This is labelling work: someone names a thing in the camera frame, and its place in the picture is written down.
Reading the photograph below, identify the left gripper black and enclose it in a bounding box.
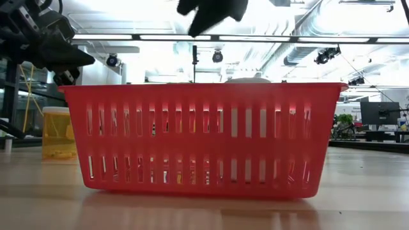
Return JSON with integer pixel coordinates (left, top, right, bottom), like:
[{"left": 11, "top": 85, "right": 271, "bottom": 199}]
[{"left": 0, "top": 0, "right": 96, "bottom": 86}]

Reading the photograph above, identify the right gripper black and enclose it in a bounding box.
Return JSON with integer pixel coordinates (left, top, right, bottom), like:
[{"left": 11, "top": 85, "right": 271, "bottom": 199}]
[{"left": 177, "top": 0, "right": 249, "bottom": 38}]

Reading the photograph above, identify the amber pill bottle white cap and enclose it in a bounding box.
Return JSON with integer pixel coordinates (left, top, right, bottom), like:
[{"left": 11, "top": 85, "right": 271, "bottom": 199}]
[{"left": 42, "top": 106, "right": 78, "bottom": 161}]

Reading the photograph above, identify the white opaque pill bottle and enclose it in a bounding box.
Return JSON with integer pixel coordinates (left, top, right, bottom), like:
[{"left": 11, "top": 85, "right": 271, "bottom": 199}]
[{"left": 224, "top": 77, "right": 272, "bottom": 183}]

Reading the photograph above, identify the red slotted plastic basket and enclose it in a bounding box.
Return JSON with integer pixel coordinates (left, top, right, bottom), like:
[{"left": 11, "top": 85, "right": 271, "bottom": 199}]
[{"left": 58, "top": 82, "right": 350, "bottom": 199}]

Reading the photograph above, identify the long LED light bar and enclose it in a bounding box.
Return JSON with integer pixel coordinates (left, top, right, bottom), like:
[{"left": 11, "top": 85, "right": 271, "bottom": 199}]
[{"left": 72, "top": 33, "right": 409, "bottom": 45}]

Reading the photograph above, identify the black tripod stand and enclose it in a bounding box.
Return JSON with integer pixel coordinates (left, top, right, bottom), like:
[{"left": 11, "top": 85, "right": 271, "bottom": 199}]
[{"left": 191, "top": 44, "right": 199, "bottom": 83}]

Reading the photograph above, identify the leafy green office plant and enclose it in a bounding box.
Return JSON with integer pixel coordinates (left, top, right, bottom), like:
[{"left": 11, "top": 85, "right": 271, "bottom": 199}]
[{"left": 334, "top": 113, "right": 355, "bottom": 139}]

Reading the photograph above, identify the black computer monitor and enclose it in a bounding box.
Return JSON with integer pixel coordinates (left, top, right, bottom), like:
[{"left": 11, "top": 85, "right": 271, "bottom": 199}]
[{"left": 360, "top": 101, "right": 401, "bottom": 126}]

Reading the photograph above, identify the black office desk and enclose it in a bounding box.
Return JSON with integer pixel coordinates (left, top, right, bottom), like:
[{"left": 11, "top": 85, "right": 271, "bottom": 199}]
[{"left": 364, "top": 129, "right": 409, "bottom": 144}]

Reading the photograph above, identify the yellow cable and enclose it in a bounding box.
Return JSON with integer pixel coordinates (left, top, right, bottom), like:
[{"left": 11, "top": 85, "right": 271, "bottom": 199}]
[{"left": 18, "top": 63, "right": 44, "bottom": 134}]

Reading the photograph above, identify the black aluminium rig frame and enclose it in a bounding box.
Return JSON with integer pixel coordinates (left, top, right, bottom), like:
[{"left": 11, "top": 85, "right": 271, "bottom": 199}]
[{"left": 0, "top": 60, "right": 409, "bottom": 155}]

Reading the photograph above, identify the small white post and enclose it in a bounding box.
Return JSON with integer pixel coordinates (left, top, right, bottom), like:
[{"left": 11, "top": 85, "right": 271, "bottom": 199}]
[{"left": 3, "top": 134, "right": 14, "bottom": 153}]

